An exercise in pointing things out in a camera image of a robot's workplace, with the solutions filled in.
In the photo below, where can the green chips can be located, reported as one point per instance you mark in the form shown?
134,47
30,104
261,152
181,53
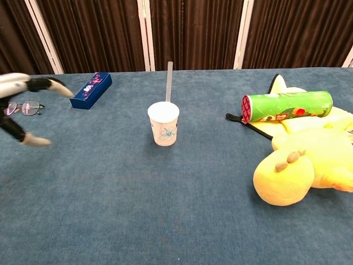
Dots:
286,106

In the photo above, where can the yellow plush toy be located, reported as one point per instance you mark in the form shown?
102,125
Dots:
286,179

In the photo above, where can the clear plastic tube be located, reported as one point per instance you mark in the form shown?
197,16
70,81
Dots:
168,82

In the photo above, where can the white partition frame post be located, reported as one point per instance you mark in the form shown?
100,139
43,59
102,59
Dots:
348,59
242,36
44,36
146,36

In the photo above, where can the dark brown pleated curtain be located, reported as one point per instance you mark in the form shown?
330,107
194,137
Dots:
298,33
16,36
193,33
96,33

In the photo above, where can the black-framed eyeglasses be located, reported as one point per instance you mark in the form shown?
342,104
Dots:
31,107

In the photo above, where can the blue felt table cover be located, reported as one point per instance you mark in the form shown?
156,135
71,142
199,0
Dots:
176,207

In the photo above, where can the white paper cup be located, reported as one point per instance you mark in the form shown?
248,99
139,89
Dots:
164,124

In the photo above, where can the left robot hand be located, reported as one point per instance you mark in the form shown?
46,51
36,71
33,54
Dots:
13,84

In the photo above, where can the blue rectangular box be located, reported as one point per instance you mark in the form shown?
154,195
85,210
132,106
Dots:
91,91

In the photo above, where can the yellow cloth with black trim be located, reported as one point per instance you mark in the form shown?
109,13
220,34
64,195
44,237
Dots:
278,84

